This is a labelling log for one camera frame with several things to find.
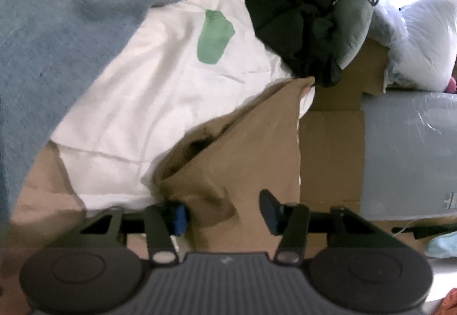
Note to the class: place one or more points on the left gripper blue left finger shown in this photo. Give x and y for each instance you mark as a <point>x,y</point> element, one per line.
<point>161,222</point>

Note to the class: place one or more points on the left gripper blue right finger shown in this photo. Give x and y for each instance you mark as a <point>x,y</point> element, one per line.
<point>290,222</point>

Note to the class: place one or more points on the brown t-shirt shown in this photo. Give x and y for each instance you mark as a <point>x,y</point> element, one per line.
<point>218,170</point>

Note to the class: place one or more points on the brown cardboard sheet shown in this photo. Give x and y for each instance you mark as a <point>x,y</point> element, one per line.
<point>388,155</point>

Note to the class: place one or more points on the light blue cloth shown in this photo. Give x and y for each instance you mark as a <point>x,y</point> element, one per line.
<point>443,246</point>

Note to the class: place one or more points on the white bear print duvet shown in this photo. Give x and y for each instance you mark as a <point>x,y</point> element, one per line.
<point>188,61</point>

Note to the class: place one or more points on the orange cloth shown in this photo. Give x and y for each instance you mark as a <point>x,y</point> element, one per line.
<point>449,304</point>

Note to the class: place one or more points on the black garment left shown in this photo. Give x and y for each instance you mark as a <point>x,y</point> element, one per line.
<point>303,33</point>

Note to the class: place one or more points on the grey plush toy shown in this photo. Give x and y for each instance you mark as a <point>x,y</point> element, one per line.
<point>353,18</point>

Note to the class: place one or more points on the white pillow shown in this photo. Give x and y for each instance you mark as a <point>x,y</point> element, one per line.
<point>421,42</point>

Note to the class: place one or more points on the blue jeans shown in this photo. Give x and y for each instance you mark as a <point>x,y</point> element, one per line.
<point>51,52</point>

